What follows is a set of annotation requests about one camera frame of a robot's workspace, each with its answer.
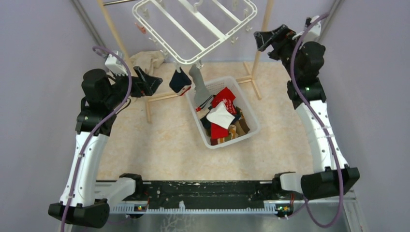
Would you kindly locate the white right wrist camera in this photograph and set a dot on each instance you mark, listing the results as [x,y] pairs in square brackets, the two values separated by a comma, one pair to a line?
[314,32]

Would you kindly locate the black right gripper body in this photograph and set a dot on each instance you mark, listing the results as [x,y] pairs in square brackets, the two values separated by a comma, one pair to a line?
[285,50]

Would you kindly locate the dark navy sock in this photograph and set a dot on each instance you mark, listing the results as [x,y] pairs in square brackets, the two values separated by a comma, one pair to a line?
[180,83]

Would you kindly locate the white plastic laundry basket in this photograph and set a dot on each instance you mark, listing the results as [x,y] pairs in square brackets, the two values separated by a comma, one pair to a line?
[241,102]

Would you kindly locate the beige crumpled cloth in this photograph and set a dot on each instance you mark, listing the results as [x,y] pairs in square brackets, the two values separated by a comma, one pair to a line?
[148,61]

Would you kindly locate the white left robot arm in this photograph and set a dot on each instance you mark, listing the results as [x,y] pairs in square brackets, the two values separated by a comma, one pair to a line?
[79,204]

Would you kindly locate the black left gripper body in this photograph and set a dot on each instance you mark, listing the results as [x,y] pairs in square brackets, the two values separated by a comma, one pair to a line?
[122,85]

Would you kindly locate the red plain sock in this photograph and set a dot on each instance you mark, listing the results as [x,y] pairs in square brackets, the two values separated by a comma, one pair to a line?
[218,132]

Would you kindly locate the white plastic sock hanger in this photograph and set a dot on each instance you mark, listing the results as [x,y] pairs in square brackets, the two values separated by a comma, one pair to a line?
[186,31]

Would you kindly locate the white grey sock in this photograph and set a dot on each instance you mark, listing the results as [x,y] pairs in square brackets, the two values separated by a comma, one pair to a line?
[202,97]

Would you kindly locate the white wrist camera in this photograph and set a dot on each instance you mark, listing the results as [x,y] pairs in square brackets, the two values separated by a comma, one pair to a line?
[115,66]
[314,32]

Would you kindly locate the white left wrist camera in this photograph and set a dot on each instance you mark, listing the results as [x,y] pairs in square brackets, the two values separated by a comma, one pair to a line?
[115,66]

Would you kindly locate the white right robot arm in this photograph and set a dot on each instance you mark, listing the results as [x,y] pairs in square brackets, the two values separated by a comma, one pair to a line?
[332,174]

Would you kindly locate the white fluffy sock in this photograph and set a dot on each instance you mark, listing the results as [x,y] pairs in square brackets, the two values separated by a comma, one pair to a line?
[220,116]

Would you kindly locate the red snowflake sock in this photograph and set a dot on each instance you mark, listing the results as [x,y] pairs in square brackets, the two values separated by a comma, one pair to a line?
[227,97]

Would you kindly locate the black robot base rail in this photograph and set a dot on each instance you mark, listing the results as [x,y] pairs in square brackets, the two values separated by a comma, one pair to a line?
[208,197]

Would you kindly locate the brown cloth in basket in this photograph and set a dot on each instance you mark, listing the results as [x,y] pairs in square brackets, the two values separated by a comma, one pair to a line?
[243,124]

